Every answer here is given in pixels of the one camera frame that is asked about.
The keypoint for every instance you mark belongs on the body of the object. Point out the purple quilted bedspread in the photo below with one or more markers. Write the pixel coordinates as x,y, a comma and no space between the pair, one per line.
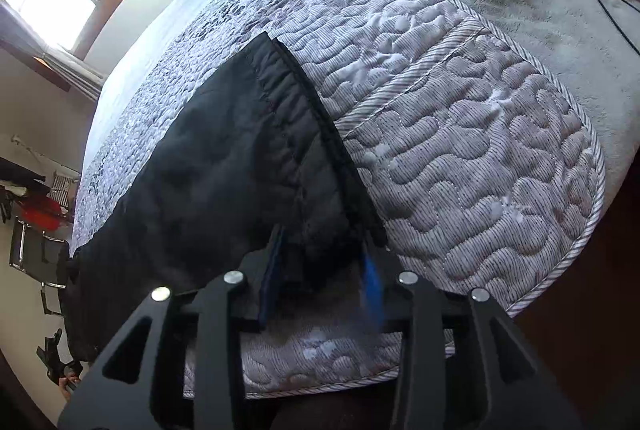
475,150

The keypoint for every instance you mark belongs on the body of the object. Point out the black jacket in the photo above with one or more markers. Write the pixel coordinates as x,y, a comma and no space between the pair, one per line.
225,170

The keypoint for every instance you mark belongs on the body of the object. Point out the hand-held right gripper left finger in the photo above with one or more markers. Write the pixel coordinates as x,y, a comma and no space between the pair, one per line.
270,272

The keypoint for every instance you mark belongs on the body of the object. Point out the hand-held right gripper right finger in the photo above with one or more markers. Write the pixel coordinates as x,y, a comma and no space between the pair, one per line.
372,290

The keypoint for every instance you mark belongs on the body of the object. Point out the red hanging garment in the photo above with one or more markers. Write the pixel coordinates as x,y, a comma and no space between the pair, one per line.
42,217

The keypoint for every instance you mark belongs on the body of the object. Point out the black metal-frame chair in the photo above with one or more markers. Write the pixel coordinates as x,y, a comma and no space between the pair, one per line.
45,252

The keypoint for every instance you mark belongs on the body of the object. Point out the person's left hand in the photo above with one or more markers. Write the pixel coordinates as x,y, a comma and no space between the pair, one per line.
70,385

